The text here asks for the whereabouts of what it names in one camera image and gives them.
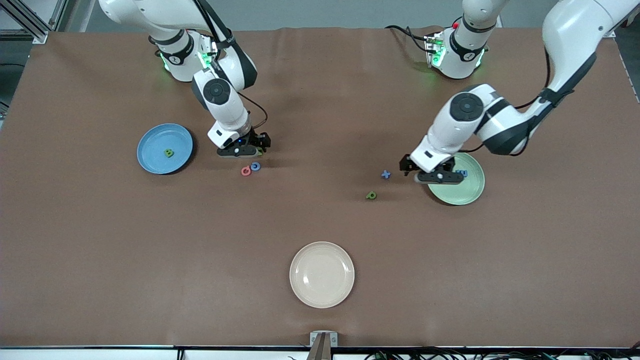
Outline green plate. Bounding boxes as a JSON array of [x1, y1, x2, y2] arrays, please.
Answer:
[[425, 149, 486, 206]]

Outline blue plate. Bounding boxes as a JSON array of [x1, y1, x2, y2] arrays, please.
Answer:
[[136, 123, 194, 175]]

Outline beige plate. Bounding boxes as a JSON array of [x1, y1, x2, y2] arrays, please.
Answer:
[[289, 241, 356, 309]]

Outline brown table cover sheet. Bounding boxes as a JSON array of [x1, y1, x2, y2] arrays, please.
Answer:
[[0, 26, 640, 349]]

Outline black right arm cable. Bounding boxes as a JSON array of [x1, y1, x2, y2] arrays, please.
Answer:
[[238, 91, 269, 133]]

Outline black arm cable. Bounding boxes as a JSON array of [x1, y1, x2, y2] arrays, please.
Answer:
[[238, 91, 269, 133], [459, 47, 552, 153]]

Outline black left base cable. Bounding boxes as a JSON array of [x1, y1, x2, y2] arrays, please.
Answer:
[[384, 24, 432, 54]]

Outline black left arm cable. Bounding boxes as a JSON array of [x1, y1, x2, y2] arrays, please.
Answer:
[[459, 47, 552, 153]]

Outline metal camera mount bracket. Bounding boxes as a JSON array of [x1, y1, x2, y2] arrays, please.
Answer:
[[309, 331, 339, 360]]

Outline aluminium frame profile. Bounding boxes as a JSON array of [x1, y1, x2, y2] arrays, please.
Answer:
[[0, 0, 69, 45]]

